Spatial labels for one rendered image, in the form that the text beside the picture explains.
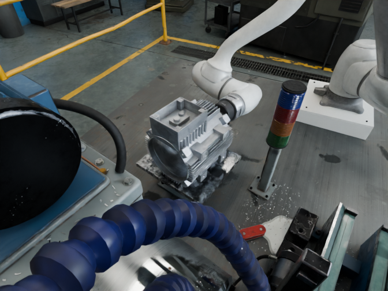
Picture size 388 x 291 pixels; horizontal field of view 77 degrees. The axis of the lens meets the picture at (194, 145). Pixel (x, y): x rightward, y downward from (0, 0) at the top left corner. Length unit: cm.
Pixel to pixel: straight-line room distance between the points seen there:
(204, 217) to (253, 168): 84
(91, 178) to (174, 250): 20
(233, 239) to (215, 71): 80
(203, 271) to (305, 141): 87
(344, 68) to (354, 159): 38
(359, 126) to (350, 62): 27
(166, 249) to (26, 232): 21
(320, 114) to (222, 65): 52
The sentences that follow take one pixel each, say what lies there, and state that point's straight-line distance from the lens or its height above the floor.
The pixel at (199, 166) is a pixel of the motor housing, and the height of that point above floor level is 102.
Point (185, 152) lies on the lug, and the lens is 62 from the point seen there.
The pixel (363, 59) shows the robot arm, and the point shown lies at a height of 110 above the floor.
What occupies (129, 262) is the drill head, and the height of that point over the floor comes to 116.
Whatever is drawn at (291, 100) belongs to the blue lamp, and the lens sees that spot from 65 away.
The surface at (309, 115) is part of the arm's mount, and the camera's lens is 125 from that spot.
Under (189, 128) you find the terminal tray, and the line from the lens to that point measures 62.
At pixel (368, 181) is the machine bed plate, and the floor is 80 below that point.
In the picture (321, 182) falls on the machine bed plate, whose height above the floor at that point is 80.
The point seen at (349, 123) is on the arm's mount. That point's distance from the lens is 126.
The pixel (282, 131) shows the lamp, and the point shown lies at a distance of 71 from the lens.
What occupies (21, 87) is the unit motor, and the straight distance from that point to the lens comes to 51.
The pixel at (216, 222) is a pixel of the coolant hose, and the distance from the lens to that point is 17.
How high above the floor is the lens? 153
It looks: 44 degrees down
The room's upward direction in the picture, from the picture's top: straight up
